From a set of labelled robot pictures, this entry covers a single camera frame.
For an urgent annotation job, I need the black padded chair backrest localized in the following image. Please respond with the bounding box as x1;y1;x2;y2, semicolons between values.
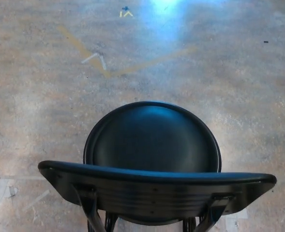
37;160;277;219

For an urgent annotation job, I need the black metal chair frame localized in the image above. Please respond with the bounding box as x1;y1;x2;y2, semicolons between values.
73;183;237;232

